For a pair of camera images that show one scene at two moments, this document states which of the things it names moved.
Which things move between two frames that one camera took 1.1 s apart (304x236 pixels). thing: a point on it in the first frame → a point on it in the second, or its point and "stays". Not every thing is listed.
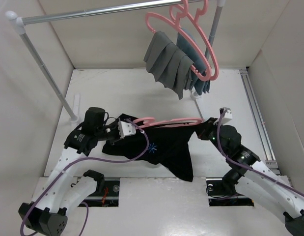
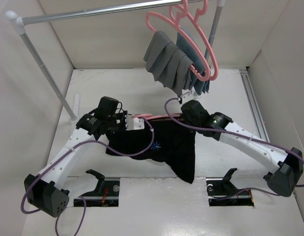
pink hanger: (149, 122) → (149, 116)
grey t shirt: (169, 65) stays
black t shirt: (169, 146) stays
